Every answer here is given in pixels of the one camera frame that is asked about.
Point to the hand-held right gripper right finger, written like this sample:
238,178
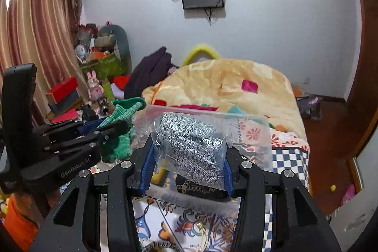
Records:
227,178

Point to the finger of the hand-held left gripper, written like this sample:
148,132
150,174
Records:
88,127
115,129

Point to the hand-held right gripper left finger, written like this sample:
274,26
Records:
148,165

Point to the green knitted cloth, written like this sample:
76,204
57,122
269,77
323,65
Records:
124,113

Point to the bagged steel wool scrubber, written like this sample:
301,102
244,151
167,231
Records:
189,145

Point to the clear plastic storage box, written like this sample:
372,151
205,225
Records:
254,134

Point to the grey box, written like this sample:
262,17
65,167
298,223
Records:
66,103

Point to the black patterned pouch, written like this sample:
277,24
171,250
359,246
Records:
196,191

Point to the pink rabbit toy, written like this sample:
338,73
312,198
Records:
95,88

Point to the red box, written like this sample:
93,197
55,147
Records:
62,89

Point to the red cloth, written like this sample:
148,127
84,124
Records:
122,80

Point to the floral patterned bedsheet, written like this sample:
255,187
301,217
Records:
203,225

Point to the blue checkered cloth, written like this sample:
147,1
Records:
291,163

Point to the green gift bag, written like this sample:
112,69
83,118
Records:
107,64

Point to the dark purple garment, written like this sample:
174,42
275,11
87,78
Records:
150,72

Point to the orange cloth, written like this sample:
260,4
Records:
19,225

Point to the grey plush toy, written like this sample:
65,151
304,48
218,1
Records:
113,38

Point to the yellow patterned blanket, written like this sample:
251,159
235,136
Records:
224,83

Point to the small yellow ball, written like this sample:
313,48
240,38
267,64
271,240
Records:
333,188

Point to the dark bag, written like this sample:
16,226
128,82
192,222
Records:
308,107

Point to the yellow-green plush cushion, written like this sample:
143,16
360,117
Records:
199,49

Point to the pink striped curtain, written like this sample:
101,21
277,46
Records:
38,18

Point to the pink slipper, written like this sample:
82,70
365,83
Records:
348,194

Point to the white wall socket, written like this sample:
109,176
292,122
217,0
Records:
307,80

